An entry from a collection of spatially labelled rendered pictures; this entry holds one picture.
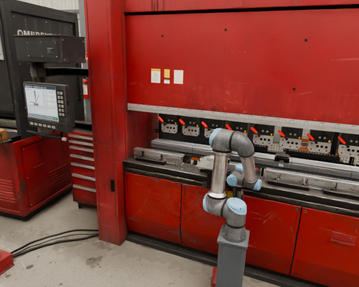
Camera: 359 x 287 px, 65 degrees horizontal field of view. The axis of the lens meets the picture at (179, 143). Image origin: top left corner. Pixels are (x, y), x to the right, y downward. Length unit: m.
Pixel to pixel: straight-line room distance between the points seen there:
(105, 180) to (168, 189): 0.62
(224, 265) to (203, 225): 0.77
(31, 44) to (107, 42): 0.56
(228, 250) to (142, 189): 1.17
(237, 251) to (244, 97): 1.13
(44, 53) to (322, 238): 2.48
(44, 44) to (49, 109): 0.47
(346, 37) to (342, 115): 0.51
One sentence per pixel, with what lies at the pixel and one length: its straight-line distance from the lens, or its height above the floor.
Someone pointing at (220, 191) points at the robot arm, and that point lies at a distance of 1.75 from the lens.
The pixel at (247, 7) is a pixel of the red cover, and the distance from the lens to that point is 2.26.
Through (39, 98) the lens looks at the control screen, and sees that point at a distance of 2.47.
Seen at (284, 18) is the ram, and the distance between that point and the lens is 2.24.
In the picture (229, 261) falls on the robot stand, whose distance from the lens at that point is 1.87.
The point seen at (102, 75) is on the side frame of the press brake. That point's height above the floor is 1.65.
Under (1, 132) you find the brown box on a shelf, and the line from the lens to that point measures 3.19.
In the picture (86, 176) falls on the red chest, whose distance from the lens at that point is 3.43.
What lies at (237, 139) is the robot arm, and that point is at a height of 1.39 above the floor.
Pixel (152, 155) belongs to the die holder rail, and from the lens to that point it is 2.66.
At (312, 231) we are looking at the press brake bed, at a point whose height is 0.58.
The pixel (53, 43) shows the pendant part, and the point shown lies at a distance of 2.32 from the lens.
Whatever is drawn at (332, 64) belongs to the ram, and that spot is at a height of 1.80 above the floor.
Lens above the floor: 1.81
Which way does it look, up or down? 17 degrees down
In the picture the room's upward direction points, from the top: 2 degrees clockwise
